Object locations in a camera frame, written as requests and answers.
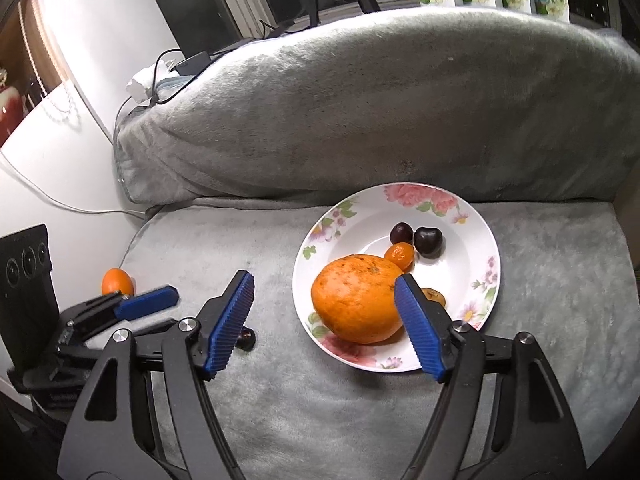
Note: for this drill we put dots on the white floral plate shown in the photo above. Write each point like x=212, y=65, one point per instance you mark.
x=462, y=265

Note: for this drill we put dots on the white power strip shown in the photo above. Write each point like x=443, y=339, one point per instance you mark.
x=142, y=85

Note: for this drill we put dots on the wooden cabinet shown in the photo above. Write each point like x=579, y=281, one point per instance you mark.
x=20, y=40

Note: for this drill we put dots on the kumquat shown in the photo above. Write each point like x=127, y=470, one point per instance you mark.
x=399, y=255

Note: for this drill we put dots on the red and white object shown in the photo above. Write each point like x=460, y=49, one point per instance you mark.
x=10, y=110

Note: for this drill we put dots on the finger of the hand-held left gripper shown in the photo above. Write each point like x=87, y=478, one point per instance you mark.
x=147, y=302

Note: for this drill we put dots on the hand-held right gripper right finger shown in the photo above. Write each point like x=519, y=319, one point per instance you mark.
x=417, y=325

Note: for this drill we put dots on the small brown fruit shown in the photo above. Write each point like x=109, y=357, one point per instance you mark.
x=436, y=297

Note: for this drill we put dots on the small orange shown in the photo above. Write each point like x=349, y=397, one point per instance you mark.
x=115, y=280

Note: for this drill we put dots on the dark cherry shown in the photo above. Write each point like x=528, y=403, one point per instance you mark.
x=247, y=340
x=428, y=242
x=401, y=233

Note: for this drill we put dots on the grey plush cushion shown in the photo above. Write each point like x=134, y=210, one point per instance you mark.
x=350, y=110

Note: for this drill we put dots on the large orange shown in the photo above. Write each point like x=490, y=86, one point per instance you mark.
x=350, y=300

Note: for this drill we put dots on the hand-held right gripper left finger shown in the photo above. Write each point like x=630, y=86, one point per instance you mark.
x=227, y=330

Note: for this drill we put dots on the black power adapter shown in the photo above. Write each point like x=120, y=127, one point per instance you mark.
x=192, y=62

